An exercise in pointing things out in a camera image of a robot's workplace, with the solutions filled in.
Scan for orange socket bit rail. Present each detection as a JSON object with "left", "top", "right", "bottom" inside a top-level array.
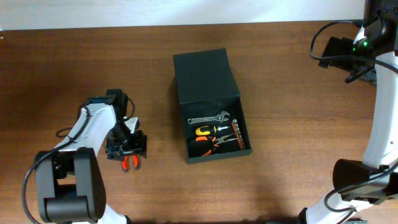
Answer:
[{"left": 231, "top": 119, "right": 246, "bottom": 150}]

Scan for red handled cutting pliers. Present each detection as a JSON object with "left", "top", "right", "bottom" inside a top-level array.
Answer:
[{"left": 122, "top": 155, "right": 139, "bottom": 172}]

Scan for black box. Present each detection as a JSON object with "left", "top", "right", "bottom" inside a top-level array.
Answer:
[{"left": 173, "top": 49, "right": 252, "bottom": 164}]

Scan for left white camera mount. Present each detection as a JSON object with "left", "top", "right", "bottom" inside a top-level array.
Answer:
[{"left": 124, "top": 117, "right": 139, "bottom": 134}]

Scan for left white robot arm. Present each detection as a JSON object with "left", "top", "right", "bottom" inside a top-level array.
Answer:
[{"left": 31, "top": 90, "right": 147, "bottom": 223}]

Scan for orange black needle-nose pliers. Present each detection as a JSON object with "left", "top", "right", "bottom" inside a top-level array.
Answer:
[{"left": 188, "top": 134, "right": 237, "bottom": 157}]

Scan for yellow black screwdriver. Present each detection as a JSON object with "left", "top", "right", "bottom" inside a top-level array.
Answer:
[{"left": 195, "top": 125, "right": 229, "bottom": 136}]

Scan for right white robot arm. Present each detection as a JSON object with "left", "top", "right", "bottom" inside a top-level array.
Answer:
[{"left": 298, "top": 0, "right": 397, "bottom": 223}]

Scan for silver adjustable wrench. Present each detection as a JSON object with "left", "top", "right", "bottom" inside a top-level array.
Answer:
[{"left": 187, "top": 111, "right": 230, "bottom": 124}]

